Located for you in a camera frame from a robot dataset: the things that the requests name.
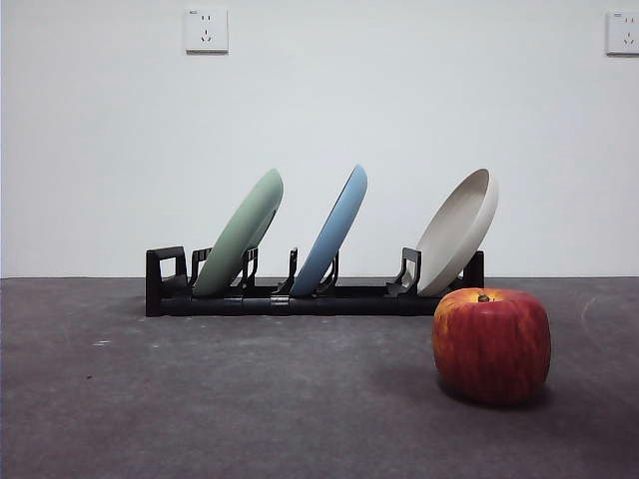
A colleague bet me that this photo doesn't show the green plate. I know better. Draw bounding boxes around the green plate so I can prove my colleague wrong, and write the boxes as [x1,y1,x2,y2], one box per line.
[192,168,285,296]

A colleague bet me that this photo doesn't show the red yellow apple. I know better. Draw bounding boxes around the red yellow apple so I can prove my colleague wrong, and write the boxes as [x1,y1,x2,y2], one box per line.
[431,287,552,405]

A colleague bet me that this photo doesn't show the blue plate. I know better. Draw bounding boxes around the blue plate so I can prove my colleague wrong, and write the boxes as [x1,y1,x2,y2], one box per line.
[291,164,369,296]

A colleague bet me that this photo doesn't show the black plate rack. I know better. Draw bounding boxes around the black plate rack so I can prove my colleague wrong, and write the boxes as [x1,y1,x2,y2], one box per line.
[145,244,485,318]

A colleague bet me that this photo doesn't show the beige plate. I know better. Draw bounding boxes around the beige plate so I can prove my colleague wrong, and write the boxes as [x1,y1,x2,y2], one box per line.
[414,168,500,296]

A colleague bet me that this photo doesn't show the white wall socket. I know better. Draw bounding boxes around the white wall socket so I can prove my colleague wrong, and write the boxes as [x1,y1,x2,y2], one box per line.
[185,8,230,55]
[606,11,639,56]

